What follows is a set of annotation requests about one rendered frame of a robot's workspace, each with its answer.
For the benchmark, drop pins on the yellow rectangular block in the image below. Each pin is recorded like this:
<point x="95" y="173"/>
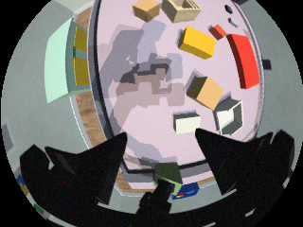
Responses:
<point x="197" y="43"/>

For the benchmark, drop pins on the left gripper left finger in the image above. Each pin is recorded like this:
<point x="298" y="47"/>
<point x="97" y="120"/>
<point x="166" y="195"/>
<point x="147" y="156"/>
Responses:
<point x="96" y="168"/>

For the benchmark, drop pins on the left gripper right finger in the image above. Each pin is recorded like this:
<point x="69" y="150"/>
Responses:
<point x="228" y="158"/>

